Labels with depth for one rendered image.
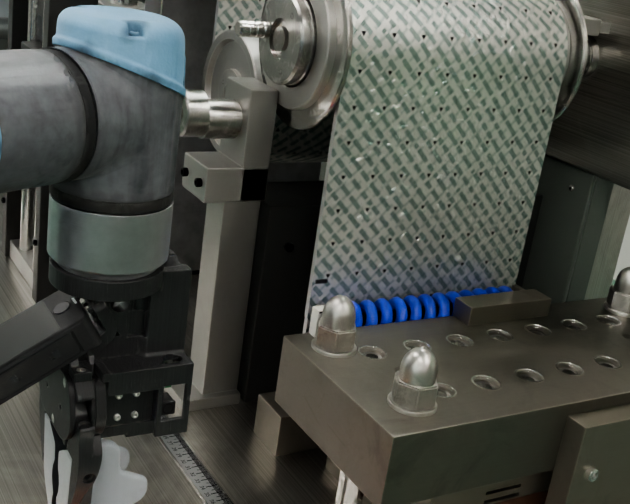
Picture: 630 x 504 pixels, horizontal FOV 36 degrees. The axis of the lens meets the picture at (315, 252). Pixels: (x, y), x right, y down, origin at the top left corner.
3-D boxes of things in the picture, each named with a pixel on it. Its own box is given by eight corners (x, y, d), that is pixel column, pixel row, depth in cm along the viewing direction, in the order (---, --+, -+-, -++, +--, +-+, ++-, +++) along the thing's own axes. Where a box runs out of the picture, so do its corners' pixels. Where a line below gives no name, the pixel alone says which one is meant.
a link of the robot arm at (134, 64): (14, 1, 55) (130, 1, 61) (9, 186, 59) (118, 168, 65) (107, 28, 51) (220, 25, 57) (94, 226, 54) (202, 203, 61)
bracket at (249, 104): (157, 389, 94) (186, 74, 84) (217, 380, 97) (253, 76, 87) (176, 414, 90) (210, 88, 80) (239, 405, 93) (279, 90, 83)
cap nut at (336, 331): (302, 339, 78) (310, 288, 77) (341, 335, 80) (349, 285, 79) (325, 360, 75) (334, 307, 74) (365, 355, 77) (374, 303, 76)
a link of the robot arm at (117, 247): (69, 219, 55) (31, 175, 62) (65, 293, 57) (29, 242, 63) (192, 213, 59) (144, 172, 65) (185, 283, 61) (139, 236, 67)
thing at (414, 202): (304, 315, 84) (335, 106, 78) (509, 293, 96) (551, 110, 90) (307, 318, 84) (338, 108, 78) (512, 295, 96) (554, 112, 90)
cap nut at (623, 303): (595, 303, 95) (606, 261, 94) (621, 300, 97) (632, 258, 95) (623, 319, 92) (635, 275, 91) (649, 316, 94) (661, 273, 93)
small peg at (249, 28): (241, 35, 79) (234, 38, 81) (272, 36, 81) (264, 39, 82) (241, 17, 79) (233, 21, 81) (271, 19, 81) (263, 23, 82)
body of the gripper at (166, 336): (187, 443, 65) (205, 277, 61) (60, 465, 61) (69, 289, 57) (146, 388, 71) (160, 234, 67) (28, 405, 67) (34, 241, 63)
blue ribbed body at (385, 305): (314, 333, 85) (319, 297, 84) (502, 311, 96) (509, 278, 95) (334, 351, 82) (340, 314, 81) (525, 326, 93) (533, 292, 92)
